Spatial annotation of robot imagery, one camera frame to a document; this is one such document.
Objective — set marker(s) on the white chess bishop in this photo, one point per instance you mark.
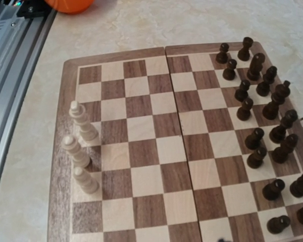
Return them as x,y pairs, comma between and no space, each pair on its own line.
87,183

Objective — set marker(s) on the wooden chess board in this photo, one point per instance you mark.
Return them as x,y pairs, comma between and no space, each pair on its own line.
148,107

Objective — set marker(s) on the black chess pieces group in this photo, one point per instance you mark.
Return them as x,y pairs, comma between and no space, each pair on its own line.
244,193

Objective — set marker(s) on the white bowl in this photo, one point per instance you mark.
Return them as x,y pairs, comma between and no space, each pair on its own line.
70,6

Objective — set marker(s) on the front aluminium rail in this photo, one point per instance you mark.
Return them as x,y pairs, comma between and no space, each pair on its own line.
13,32

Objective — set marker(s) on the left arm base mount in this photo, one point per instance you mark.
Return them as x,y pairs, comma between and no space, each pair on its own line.
34,8

